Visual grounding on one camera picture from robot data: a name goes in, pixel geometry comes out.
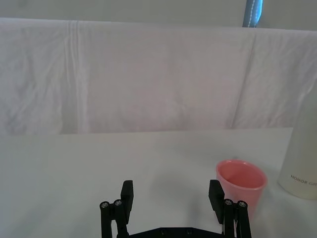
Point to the white tablecloth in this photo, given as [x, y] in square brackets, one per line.
[74, 173]

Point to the cream vacuum bottle steel neck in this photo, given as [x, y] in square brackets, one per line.
[302, 161]

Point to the pink plastic cup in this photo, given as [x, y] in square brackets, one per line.
[237, 196]

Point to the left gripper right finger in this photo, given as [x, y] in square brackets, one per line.
[235, 220]

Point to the white curtain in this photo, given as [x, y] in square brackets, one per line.
[148, 79]

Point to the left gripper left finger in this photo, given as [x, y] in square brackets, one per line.
[109, 220]

